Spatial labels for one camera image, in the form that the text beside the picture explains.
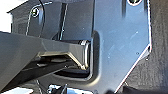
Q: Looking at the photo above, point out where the round base emblem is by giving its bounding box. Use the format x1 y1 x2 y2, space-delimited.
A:
127 0 144 7

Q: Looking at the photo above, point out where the thin arm cable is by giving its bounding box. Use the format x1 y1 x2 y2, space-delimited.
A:
35 0 46 38

